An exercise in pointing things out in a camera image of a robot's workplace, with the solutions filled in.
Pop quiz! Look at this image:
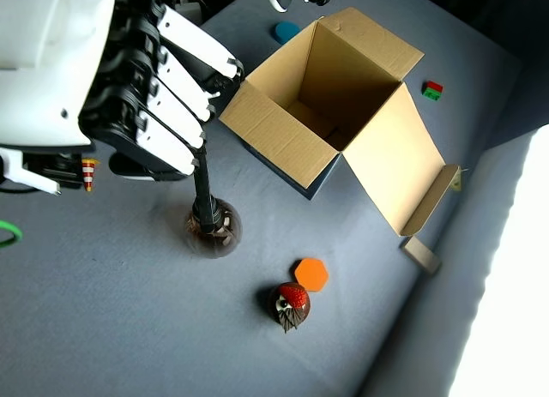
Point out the green ring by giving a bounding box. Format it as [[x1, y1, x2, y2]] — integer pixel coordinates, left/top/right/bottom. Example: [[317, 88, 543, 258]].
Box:
[[0, 220, 23, 249]]

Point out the red and green block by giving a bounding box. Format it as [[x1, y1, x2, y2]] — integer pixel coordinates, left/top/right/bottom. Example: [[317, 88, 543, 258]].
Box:
[[421, 81, 444, 101]]

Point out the small pale yellow toy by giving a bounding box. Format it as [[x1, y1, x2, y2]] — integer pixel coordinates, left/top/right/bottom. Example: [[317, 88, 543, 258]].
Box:
[[449, 165, 468, 193]]

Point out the dark brown bottle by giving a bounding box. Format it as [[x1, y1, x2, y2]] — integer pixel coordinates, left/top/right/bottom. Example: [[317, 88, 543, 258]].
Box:
[[184, 147, 244, 260]]

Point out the open cardboard box blue base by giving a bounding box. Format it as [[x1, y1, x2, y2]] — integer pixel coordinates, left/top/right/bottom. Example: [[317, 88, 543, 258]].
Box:
[[218, 6, 462, 238]]

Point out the striped toy traffic cone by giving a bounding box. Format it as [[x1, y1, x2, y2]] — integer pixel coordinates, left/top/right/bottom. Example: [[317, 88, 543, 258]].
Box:
[[81, 157, 100, 193]]

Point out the teal round block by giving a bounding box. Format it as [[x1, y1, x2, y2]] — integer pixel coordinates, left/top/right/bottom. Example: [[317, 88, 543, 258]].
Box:
[[274, 21, 302, 45]]

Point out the orange hexagon block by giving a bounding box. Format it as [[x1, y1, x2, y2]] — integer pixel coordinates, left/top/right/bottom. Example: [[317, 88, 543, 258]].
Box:
[[293, 257, 330, 293]]

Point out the toy chocolate cake with strawberry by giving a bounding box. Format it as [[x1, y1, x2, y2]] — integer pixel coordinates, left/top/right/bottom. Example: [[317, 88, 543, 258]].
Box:
[[268, 281, 311, 334]]

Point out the grey-brown rectangular wooden block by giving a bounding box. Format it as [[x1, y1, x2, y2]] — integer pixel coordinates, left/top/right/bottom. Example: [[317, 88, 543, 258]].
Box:
[[401, 236, 443, 276]]

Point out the grey table cloth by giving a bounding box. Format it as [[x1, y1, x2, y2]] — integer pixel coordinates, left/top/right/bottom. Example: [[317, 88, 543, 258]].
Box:
[[0, 0, 537, 397]]

